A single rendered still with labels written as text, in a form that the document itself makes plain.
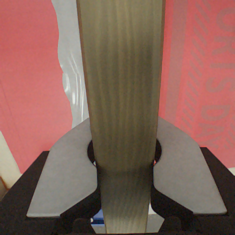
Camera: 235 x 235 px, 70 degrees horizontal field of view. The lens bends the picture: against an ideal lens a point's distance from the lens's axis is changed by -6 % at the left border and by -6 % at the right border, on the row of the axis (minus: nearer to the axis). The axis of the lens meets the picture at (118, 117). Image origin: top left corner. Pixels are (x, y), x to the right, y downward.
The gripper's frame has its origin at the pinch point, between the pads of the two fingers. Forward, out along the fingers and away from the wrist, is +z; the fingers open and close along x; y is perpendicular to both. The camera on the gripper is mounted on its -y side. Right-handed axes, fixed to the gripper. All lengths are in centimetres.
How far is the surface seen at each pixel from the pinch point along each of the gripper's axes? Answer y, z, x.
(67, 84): 1.6, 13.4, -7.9
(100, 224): 29.4, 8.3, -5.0
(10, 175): 21.0, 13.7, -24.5
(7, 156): 15.7, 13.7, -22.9
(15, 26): -6.9, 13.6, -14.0
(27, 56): -2.8, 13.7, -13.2
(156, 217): 200, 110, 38
